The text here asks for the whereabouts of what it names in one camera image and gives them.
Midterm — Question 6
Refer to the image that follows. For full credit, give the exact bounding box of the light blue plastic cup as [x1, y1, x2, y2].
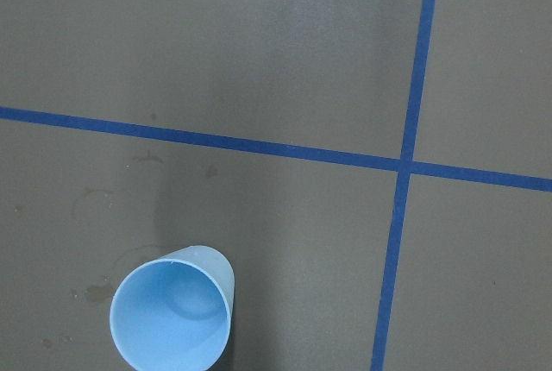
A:
[110, 245, 235, 370]

